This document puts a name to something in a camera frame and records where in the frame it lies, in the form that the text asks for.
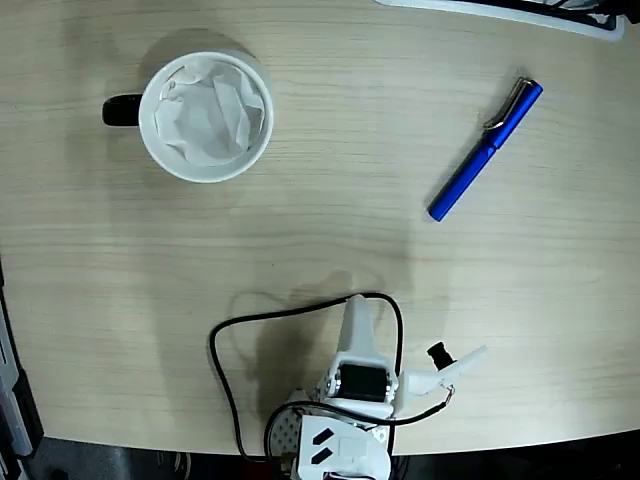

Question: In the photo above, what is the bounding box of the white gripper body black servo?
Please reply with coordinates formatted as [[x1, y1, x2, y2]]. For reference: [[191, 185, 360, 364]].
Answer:
[[313, 352, 402, 419]]

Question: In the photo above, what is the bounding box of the blue pen with silver clip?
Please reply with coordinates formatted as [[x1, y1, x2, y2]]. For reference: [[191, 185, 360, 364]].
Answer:
[[427, 77, 545, 224]]

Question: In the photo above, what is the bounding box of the crumpled white paper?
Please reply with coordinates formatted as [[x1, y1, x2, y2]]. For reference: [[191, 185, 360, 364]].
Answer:
[[153, 57, 265, 168]]

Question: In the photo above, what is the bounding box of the white camera mount with camera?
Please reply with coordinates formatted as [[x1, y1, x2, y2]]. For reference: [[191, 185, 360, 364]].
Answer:
[[397, 342, 489, 416]]

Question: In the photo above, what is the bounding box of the black cable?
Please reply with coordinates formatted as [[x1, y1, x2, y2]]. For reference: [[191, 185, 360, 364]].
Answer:
[[209, 292, 449, 464]]

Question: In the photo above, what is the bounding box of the white mug with black handle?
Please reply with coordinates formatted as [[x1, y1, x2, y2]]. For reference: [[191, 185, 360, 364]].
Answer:
[[102, 51, 275, 184]]

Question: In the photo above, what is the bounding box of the grey metal frame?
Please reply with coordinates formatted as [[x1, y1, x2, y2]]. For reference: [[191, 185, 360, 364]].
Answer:
[[0, 299, 34, 459]]

